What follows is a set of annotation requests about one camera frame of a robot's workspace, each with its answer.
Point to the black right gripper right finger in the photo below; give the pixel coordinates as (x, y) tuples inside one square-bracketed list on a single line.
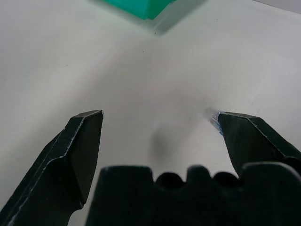
[(249, 141)]

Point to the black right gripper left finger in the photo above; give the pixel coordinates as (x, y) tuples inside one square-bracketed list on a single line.
[(58, 164)]

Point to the green plastic box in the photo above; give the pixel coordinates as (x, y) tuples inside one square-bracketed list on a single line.
[(138, 8)]

